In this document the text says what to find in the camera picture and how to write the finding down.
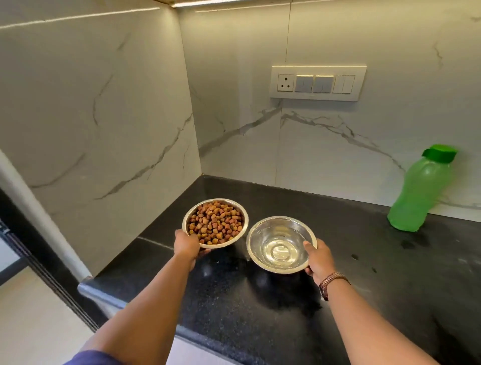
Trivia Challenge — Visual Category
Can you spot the person's right hand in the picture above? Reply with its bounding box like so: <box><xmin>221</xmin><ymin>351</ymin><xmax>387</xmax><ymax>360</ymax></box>
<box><xmin>303</xmin><ymin>238</ymin><xmax>337</xmax><ymax>286</ymax></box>

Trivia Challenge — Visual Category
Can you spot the person's left hand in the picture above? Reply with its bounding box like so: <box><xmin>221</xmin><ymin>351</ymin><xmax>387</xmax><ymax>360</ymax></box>
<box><xmin>173</xmin><ymin>229</ymin><xmax>212</xmax><ymax>271</ymax></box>

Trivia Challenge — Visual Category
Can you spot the steel bowl with water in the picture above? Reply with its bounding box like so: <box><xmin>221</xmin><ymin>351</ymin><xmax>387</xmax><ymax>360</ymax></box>
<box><xmin>246</xmin><ymin>216</ymin><xmax>318</xmax><ymax>275</ymax></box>

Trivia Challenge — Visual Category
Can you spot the steel bowl with kibble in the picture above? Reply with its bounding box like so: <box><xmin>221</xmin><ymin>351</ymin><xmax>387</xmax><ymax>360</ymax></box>
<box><xmin>182</xmin><ymin>198</ymin><xmax>249</xmax><ymax>250</ymax></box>

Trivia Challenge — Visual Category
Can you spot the person's left forearm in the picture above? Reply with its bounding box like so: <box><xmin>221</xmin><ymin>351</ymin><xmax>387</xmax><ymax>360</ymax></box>
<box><xmin>80</xmin><ymin>253</ymin><xmax>196</xmax><ymax>365</ymax></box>

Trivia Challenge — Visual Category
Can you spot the person's right forearm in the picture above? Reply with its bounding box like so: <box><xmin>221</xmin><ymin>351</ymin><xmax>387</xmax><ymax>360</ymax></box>
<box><xmin>322</xmin><ymin>278</ymin><xmax>440</xmax><ymax>365</ymax></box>

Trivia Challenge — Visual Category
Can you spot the pile of brown kibble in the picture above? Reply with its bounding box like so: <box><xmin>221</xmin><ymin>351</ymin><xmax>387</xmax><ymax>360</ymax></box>
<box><xmin>188</xmin><ymin>202</ymin><xmax>244</xmax><ymax>245</ymax></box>

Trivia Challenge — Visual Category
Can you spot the brown wristwatch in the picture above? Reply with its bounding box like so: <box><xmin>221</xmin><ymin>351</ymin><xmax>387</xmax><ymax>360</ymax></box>
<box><xmin>319</xmin><ymin>272</ymin><xmax>351</xmax><ymax>302</ymax></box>

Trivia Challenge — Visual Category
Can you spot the green plastic water bottle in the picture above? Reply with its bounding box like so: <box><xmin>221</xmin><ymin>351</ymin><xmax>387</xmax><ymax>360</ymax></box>
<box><xmin>387</xmin><ymin>144</ymin><xmax>458</xmax><ymax>232</ymax></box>

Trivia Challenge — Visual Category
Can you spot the blue shirt sleeve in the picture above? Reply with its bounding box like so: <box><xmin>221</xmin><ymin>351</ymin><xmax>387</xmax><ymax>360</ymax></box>
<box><xmin>63</xmin><ymin>350</ymin><xmax>125</xmax><ymax>365</ymax></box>

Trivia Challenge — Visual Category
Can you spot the under-cabinet light strip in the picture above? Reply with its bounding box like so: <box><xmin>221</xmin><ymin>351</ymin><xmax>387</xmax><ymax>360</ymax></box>
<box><xmin>171</xmin><ymin>0</ymin><xmax>294</xmax><ymax>8</ymax></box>

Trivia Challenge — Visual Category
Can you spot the white wall switch panel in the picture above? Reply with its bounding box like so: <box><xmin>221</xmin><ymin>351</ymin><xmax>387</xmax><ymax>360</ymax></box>
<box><xmin>269</xmin><ymin>66</ymin><xmax>367</xmax><ymax>102</ymax></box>

